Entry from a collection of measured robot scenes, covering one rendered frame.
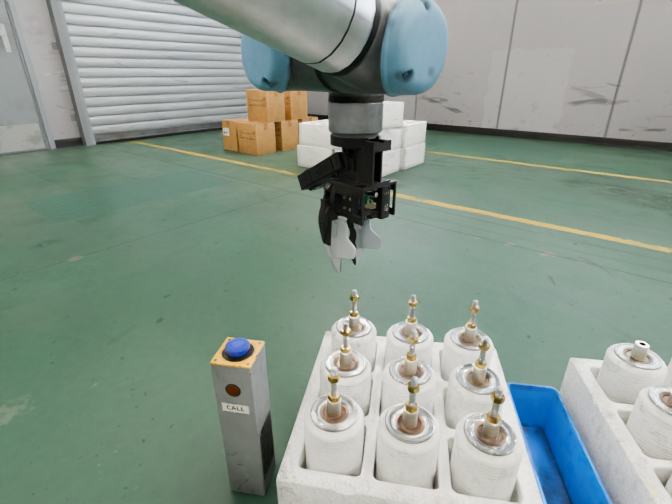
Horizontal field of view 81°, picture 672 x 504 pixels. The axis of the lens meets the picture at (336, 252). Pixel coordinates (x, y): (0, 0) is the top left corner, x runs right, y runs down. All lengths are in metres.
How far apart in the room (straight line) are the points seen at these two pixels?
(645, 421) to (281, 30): 0.79
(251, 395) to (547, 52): 5.28
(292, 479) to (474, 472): 0.27
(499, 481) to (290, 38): 0.61
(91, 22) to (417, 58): 5.23
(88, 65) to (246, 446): 4.98
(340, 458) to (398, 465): 0.09
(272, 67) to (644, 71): 5.16
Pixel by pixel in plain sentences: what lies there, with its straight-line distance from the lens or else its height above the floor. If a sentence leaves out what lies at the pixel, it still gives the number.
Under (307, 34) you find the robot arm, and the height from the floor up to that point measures 0.77.
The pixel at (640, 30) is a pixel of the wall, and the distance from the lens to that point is 5.50.
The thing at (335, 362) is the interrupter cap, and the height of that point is 0.25.
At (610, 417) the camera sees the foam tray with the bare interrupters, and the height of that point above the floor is 0.18.
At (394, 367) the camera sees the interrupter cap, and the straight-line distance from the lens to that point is 0.76.
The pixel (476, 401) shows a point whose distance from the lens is 0.74.
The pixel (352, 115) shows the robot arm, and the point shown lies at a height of 0.69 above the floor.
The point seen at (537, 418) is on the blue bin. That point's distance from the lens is 1.07.
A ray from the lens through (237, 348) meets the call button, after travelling 0.69.
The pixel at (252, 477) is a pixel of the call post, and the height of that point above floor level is 0.05.
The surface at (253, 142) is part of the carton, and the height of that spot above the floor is 0.12.
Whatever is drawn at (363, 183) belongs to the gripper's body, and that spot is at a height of 0.60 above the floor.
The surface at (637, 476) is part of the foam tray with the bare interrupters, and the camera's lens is 0.84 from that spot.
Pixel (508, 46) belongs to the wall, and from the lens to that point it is 5.74.
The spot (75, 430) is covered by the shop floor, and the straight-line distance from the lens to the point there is 1.15.
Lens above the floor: 0.74
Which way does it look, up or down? 24 degrees down
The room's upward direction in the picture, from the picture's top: straight up
